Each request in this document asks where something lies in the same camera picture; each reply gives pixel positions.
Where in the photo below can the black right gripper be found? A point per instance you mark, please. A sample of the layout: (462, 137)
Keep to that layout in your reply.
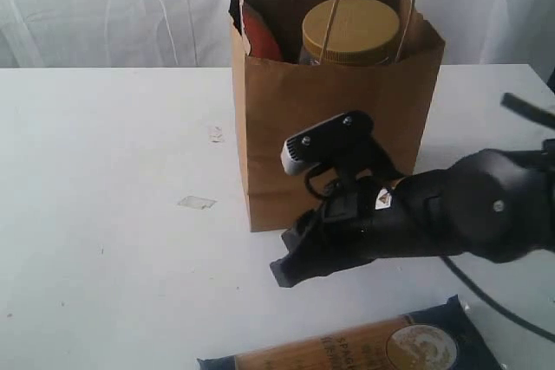
(373, 221)

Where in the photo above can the brown paper bag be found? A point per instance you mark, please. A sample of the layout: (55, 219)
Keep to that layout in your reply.
(275, 99)

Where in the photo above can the nut jar gold lid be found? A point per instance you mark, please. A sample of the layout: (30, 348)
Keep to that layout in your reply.
(362, 33)

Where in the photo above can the brown red paper pouch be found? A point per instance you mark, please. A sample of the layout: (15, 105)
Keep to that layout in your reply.
(257, 37)

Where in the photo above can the spaghetti packet dark blue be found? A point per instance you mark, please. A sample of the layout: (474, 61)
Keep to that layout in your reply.
(441, 337)

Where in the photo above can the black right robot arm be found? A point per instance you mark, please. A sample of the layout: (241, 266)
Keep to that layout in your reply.
(495, 204)

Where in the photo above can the clear tape scrap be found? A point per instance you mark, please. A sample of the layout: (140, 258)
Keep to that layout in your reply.
(196, 203)

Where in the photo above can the white backdrop curtain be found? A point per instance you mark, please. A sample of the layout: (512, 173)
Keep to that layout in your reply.
(195, 33)

